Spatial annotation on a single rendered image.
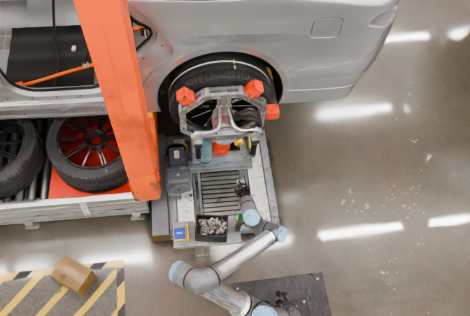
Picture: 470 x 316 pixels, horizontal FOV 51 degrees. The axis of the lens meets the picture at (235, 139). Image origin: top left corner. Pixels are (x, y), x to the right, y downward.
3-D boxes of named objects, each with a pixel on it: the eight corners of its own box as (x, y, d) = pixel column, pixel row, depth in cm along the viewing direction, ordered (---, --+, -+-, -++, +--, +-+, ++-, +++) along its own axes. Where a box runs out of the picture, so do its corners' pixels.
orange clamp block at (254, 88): (252, 89, 298) (262, 81, 292) (254, 100, 294) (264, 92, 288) (243, 86, 294) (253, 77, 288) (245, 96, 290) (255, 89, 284)
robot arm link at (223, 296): (259, 330, 288) (179, 290, 238) (238, 318, 300) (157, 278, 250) (271, 305, 292) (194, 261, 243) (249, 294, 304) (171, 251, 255)
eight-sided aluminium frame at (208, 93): (259, 131, 339) (268, 83, 292) (261, 139, 336) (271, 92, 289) (180, 136, 334) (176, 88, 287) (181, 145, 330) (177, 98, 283)
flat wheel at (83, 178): (131, 103, 381) (126, 85, 361) (159, 175, 352) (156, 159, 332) (44, 130, 366) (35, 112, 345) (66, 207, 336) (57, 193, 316)
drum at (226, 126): (232, 116, 320) (233, 104, 308) (236, 145, 309) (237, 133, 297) (210, 117, 318) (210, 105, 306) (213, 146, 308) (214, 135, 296)
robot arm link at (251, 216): (249, 229, 279) (241, 219, 273) (244, 214, 289) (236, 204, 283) (264, 222, 278) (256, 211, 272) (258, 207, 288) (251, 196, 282)
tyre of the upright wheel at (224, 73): (288, 72, 327) (214, 30, 285) (294, 101, 316) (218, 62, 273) (220, 117, 366) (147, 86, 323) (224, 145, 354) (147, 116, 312)
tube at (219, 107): (222, 108, 299) (222, 98, 290) (224, 135, 289) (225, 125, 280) (192, 110, 297) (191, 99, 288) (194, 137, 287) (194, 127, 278)
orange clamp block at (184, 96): (194, 91, 293) (183, 85, 287) (196, 102, 289) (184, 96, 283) (187, 96, 297) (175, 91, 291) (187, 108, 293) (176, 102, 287)
